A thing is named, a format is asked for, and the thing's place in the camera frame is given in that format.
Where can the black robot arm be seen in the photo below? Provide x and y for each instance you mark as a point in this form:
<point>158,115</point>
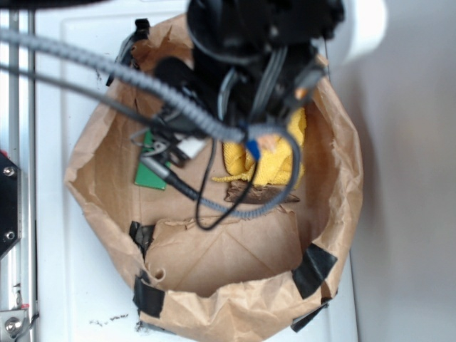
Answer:
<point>253,62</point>

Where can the brown wood bark piece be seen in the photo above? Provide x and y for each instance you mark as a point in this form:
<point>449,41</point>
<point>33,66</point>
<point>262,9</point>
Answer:
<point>255,195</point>

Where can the yellow microfiber cloth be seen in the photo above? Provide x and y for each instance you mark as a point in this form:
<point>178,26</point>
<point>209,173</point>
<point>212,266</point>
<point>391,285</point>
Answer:
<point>275,165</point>

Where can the green rectangular block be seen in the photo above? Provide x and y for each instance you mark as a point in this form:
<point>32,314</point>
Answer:
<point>144,176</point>

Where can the black tape inner left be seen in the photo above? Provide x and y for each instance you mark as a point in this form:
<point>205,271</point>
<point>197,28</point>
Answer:
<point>142,236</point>

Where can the brown paper bag bin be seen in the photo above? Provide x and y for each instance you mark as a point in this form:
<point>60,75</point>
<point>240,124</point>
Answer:
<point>233,283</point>

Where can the black tape bottom right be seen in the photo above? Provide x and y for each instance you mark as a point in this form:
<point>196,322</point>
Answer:
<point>313,270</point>

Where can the black tape bottom left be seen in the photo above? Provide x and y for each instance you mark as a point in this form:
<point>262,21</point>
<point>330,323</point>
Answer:
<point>147,298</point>

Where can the black tape top left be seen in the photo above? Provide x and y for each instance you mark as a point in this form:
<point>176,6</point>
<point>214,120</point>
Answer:
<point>129,45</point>

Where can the black tape bottom edge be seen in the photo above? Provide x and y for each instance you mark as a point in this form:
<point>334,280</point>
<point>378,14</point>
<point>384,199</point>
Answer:
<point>301,322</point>

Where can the white plastic tray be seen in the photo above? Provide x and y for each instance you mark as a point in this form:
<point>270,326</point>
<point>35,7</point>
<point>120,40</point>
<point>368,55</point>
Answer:
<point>81,296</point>

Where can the black metal bracket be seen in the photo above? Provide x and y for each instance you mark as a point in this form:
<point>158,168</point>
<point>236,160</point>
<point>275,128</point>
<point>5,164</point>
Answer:
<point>10,204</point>

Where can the aluminium frame rail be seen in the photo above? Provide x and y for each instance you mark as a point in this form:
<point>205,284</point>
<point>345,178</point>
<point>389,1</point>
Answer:
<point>19,303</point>

